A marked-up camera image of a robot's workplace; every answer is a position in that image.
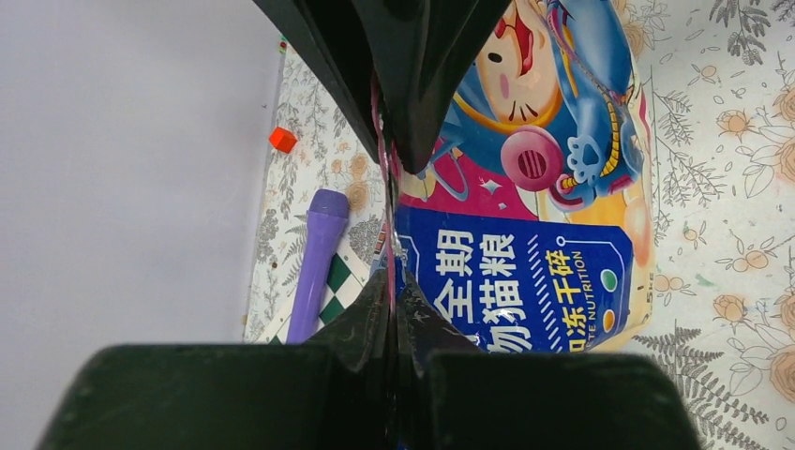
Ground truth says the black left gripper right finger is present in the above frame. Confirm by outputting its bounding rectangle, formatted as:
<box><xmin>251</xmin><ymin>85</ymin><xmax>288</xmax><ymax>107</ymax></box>
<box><xmin>396</xmin><ymin>286</ymin><xmax>698</xmax><ymax>449</ymax></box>

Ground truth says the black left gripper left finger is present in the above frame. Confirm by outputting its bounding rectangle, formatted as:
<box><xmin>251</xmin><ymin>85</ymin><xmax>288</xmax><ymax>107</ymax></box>
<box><xmin>38</xmin><ymin>270</ymin><xmax>393</xmax><ymax>449</ymax></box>

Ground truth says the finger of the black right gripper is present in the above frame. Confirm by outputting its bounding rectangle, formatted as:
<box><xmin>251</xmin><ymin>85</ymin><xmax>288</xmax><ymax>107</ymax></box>
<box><xmin>356</xmin><ymin>0</ymin><xmax>508</xmax><ymax>173</ymax></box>
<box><xmin>254</xmin><ymin>0</ymin><xmax>378</xmax><ymax>161</ymax></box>

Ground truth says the cat food bag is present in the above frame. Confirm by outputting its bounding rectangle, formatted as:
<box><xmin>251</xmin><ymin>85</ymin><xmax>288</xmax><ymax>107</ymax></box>
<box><xmin>371</xmin><ymin>1</ymin><xmax>653</xmax><ymax>353</ymax></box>

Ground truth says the small red cube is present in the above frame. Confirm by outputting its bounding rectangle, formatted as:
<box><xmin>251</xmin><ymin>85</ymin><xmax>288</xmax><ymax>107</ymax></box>
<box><xmin>268</xmin><ymin>127</ymin><xmax>297</xmax><ymax>154</ymax></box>

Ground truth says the green white checkered board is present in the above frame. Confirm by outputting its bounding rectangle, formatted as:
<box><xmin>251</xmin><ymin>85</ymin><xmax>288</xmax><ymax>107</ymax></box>
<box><xmin>256</xmin><ymin>247</ymin><xmax>369</xmax><ymax>344</ymax></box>

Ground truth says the purple plastic cylinder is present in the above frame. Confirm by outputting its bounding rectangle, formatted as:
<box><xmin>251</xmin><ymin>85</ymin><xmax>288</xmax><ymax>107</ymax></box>
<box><xmin>286</xmin><ymin>188</ymin><xmax>349</xmax><ymax>344</ymax></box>

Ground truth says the floral tablecloth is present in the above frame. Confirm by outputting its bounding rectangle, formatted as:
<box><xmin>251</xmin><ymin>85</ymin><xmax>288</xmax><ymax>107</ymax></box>
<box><xmin>243</xmin><ymin>1</ymin><xmax>794</xmax><ymax>449</ymax></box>

